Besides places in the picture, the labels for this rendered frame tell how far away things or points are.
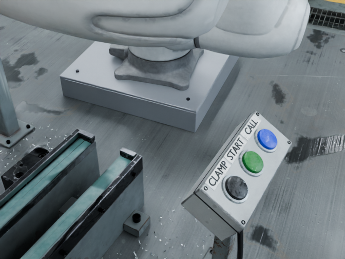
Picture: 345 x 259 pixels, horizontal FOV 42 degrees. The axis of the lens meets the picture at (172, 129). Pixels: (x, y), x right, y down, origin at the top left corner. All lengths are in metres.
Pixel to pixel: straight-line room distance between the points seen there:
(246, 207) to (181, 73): 0.56
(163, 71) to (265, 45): 0.25
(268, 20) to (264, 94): 0.30
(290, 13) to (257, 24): 0.07
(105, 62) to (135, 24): 0.88
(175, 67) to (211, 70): 0.10
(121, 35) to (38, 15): 0.05
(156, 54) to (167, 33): 0.75
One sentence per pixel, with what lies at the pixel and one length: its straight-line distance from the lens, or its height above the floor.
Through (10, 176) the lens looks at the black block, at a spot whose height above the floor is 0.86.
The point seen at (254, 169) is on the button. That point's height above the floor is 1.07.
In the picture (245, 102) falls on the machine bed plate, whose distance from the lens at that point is 1.12.
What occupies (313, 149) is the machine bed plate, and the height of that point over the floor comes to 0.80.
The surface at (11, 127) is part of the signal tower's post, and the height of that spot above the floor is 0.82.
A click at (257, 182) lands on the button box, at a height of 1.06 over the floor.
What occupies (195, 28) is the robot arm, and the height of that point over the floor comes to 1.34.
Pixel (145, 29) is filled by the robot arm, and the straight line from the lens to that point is 0.27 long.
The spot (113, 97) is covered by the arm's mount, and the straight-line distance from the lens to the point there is 1.06.
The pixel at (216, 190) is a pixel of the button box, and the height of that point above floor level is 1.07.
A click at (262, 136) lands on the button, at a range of 0.60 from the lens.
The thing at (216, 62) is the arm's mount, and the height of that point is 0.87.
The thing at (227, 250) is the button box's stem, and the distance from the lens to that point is 0.71.
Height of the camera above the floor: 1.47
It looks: 41 degrees down
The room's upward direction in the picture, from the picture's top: 1 degrees clockwise
